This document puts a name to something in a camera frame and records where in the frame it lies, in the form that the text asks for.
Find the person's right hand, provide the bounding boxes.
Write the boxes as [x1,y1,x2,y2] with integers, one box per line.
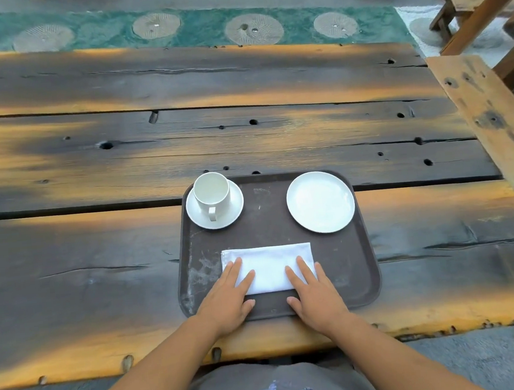
[282,252,355,341]

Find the person's left hand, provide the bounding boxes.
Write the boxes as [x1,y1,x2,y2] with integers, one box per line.
[190,255,262,342]

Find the white napkin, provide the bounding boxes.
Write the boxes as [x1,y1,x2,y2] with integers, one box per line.
[220,241,319,298]

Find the dark brown tray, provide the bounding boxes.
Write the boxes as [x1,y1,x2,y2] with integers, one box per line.
[168,164,384,328]

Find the white saucer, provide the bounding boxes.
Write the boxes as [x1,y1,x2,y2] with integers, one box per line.
[184,179,247,233]

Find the white side plate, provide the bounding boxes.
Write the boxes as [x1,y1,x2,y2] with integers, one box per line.
[283,168,358,237]

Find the white ceramic cup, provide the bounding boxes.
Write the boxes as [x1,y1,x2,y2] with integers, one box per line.
[192,171,233,224]

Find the person's right forearm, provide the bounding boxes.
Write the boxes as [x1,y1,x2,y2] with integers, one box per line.
[325,301,488,390]

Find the person's left forearm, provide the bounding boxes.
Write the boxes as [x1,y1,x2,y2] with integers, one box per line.
[60,314,230,390]

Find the light wooden bench seat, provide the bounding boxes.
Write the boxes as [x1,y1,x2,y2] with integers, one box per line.
[426,49,514,247]

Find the wooden bench backrest frame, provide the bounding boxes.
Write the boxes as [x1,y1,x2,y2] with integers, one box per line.
[435,0,514,125]

